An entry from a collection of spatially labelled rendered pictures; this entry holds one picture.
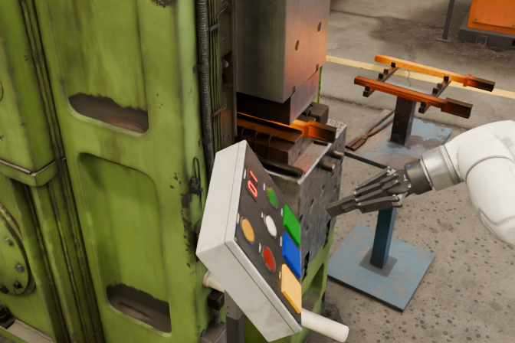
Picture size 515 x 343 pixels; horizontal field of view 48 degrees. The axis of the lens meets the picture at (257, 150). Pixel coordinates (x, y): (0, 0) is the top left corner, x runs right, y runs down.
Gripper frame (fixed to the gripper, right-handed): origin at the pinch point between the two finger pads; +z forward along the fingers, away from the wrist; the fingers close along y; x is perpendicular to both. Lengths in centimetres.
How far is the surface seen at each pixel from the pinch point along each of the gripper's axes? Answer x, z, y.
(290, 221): 2.1, 12.4, -0.9
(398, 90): -22, -18, 79
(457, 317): -124, 0, 62
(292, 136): -1.3, 13.8, 42.3
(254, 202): 16.5, 13.1, -9.4
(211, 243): 22.7, 17.8, -25.9
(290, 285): 1.7, 12.4, -20.6
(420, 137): -53, -16, 93
